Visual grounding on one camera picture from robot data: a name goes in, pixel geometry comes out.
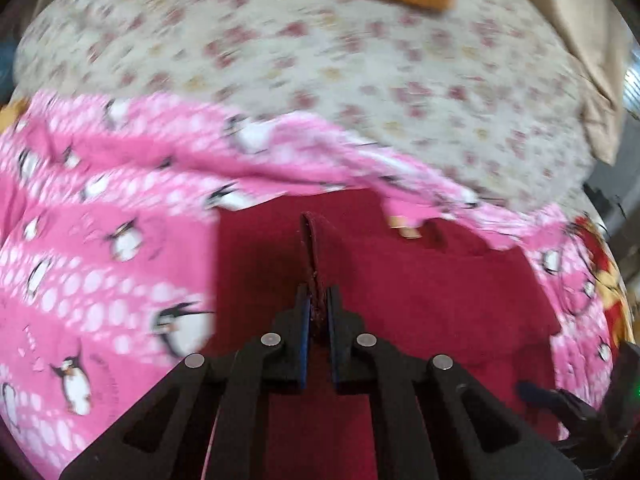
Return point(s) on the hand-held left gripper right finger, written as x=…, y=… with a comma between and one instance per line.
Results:
x=334, y=345

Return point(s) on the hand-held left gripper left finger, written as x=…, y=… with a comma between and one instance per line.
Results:
x=301, y=340

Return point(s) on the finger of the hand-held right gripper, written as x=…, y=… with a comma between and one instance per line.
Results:
x=565, y=402

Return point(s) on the dark red garment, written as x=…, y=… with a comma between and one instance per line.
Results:
x=425, y=300

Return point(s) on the red yellow printed blanket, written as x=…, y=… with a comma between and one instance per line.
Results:
x=607, y=280

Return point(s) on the pink penguin print blanket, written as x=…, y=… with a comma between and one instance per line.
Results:
x=100, y=260

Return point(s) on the floral bed sheet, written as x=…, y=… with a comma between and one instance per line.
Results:
x=300, y=60

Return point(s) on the beige cloth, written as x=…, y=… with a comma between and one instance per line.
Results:
x=590, y=35

